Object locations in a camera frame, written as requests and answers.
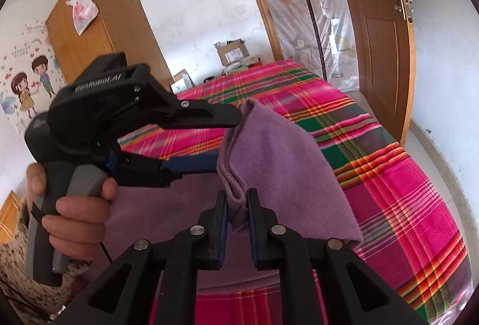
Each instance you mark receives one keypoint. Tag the purple fleece garment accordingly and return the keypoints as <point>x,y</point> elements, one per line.
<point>292,175</point>

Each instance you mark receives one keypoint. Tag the white pink hanging plastic bag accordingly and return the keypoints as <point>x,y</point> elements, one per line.
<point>84,10</point>

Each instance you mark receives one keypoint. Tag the small white box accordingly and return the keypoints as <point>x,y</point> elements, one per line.
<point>181,81</point>

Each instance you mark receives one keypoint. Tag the cartoon couple wall sticker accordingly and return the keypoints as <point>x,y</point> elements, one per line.
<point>26,85</point>

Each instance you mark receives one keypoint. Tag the brown cardboard box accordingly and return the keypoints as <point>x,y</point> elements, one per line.
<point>234,53</point>

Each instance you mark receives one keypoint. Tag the wooden wardrobe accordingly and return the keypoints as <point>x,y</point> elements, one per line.
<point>112,18</point>

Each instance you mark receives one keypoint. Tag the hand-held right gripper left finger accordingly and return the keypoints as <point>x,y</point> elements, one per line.
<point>222,231</point>

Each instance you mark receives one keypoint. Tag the wooden door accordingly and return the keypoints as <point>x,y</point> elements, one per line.
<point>378,48</point>

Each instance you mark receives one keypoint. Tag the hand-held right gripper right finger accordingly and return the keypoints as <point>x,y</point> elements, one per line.
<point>252,231</point>

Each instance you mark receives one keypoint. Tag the plaid bed sheet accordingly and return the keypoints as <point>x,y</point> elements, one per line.
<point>393,197</point>

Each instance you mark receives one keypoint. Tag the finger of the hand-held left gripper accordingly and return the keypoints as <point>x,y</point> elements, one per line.
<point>194,162</point>
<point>202,115</point>

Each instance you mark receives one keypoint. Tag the stack of flat packages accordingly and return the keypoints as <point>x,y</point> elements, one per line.
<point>243,64</point>

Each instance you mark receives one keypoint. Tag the brown wooden panel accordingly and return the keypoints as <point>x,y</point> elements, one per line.
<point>9,216</point>

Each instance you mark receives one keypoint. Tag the person's left hand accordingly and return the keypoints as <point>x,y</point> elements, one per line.
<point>82,224</point>

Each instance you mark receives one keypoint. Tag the clear printed door curtain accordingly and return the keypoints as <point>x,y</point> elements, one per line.
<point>322,29</point>

